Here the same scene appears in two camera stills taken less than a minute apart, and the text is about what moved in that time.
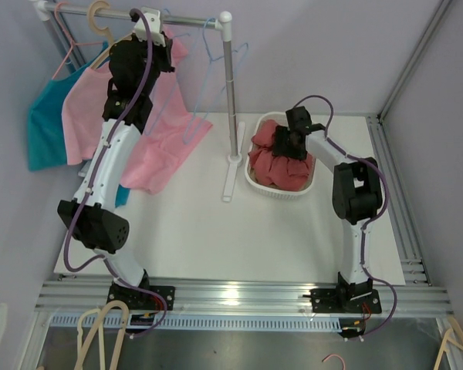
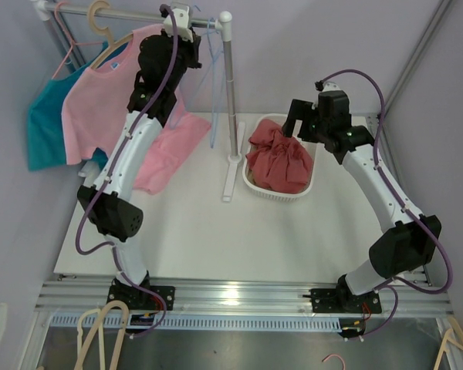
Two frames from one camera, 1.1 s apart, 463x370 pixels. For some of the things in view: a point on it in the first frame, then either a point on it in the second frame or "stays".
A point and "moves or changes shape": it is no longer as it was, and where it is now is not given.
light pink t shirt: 170,132 stays
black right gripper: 281,134 → 300,111
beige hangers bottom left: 92,321 stays
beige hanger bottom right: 457,331 stays
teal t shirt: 46,146 stays
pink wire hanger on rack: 72,42 stays
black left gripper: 165,53 → 194,49
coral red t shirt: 283,173 stays
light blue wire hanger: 149,131 moves or changes shape
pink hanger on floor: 335,354 stays
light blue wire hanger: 187,138 → 217,52
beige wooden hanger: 97,4 stays
